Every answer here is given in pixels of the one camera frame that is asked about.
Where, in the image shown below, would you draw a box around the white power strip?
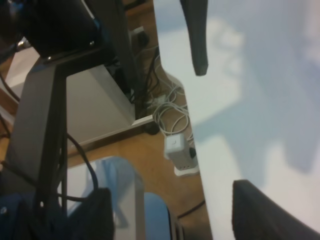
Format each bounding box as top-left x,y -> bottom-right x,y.
164,133 -> 200,177

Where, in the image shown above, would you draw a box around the white tangled cables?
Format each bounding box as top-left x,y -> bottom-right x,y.
148,53 -> 195,141

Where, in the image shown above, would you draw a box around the grey metal cabinet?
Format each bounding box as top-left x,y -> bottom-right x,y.
66,65 -> 153,146

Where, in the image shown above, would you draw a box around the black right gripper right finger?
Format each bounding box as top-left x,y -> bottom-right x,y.
231,179 -> 320,240

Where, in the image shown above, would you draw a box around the black cable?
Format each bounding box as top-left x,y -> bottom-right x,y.
56,133 -> 100,201

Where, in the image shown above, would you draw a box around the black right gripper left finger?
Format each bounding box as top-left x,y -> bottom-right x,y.
82,188 -> 115,240

